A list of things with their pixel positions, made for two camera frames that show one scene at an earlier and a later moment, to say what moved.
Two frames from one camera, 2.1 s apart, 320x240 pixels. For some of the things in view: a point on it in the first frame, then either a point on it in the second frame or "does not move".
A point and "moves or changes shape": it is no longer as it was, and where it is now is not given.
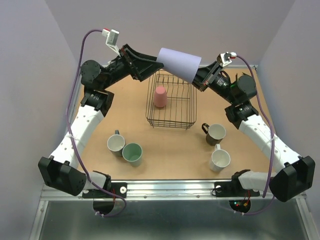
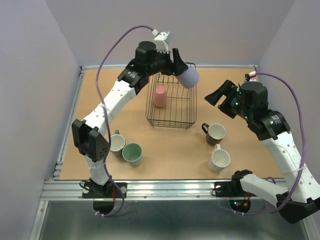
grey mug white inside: x=115 y=143 does not move
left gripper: x=144 y=66 to x=173 y=68
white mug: x=220 y=159 does not move
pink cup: x=160 y=97 does not move
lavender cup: x=184 y=66 moves or changes shape
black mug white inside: x=215 y=133 does not move
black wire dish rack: x=180 y=111 does not move
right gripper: x=200 y=81 to x=227 y=87
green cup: x=132 y=153 does not move
